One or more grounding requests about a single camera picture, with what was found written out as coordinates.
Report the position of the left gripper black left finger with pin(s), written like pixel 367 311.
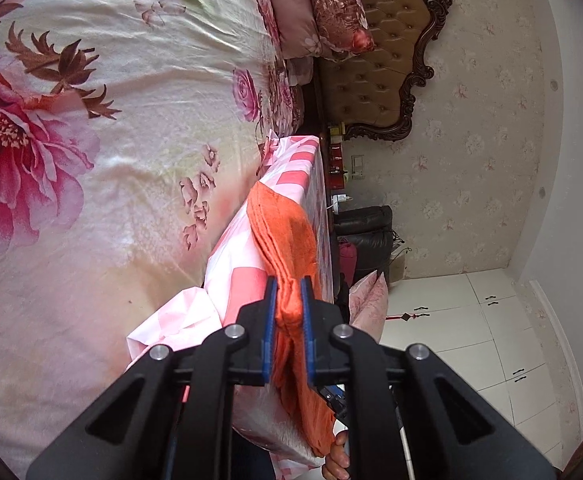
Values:
pixel 205 445

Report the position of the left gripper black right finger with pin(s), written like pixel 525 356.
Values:
pixel 356 377

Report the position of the orange pants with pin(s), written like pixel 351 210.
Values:
pixel 287 244

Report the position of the person's right hand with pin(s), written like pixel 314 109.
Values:
pixel 337 461

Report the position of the pink floral top pillow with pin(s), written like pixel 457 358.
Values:
pixel 368 304

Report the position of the pink checkered plastic tablecloth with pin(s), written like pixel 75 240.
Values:
pixel 236 276

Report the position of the maroon cushion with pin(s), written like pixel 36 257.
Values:
pixel 347 255

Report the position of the black leather armchair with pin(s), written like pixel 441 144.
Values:
pixel 369 231

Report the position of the red box on nightstand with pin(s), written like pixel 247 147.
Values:
pixel 335 158

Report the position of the tufted brown leather headboard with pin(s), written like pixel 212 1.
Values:
pixel 371 94

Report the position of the floral pink bed sheet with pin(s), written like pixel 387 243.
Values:
pixel 130 133

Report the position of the dark red floral bed pillow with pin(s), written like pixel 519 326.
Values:
pixel 342 27

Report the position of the white wall socket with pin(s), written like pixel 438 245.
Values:
pixel 357 167

